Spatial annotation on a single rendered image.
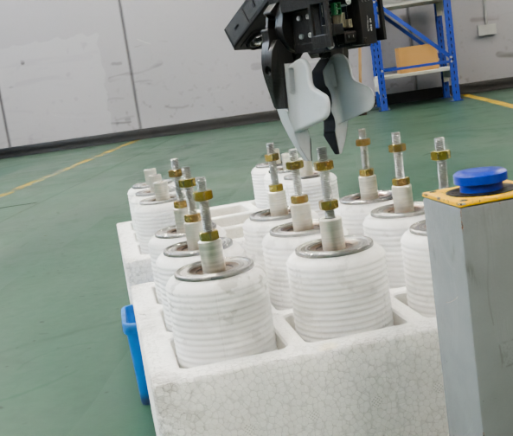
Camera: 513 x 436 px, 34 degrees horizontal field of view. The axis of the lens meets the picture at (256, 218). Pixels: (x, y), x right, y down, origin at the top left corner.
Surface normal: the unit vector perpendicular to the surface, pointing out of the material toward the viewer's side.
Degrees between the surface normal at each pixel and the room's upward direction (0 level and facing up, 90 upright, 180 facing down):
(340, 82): 95
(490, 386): 90
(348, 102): 95
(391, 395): 90
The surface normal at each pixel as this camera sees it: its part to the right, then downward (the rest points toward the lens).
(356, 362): 0.19, 0.14
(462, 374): -0.97, 0.17
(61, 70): -0.08, 0.18
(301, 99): -0.77, 0.13
